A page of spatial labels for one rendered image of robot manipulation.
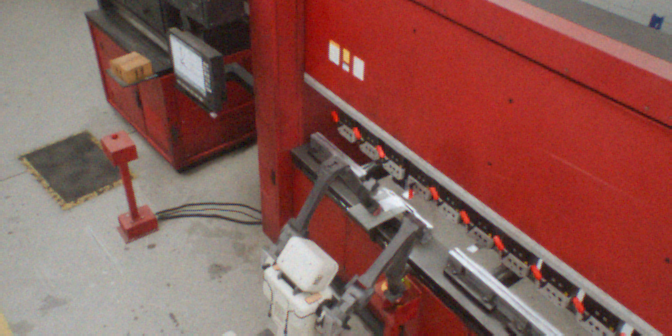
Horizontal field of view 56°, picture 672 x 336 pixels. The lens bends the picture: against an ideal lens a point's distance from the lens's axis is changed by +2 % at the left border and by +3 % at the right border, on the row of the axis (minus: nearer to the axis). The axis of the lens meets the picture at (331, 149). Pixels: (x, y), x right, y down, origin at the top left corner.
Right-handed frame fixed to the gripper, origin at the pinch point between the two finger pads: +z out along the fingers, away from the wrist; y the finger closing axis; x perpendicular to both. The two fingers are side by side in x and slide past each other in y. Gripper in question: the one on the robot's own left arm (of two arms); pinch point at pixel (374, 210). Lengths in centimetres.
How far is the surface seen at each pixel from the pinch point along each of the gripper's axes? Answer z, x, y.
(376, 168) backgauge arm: 35, -24, 43
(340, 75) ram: -39, -39, 51
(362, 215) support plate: -2.9, 6.7, 1.5
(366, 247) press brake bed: 31.1, 16.2, 6.5
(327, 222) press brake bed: 40, 21, 44
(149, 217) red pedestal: 40, 108, 159
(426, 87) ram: -60, -52, -12
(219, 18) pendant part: -82, -14, 102
